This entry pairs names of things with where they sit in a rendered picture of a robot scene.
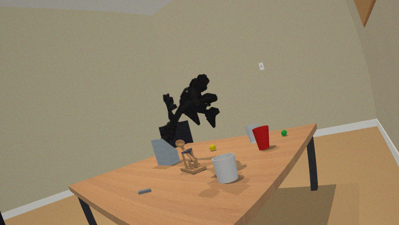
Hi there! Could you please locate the red plastic cup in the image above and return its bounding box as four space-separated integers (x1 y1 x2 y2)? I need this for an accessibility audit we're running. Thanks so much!
252 125 269 150

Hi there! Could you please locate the white cup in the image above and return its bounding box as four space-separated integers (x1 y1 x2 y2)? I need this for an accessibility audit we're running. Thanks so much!
211 153 238 184

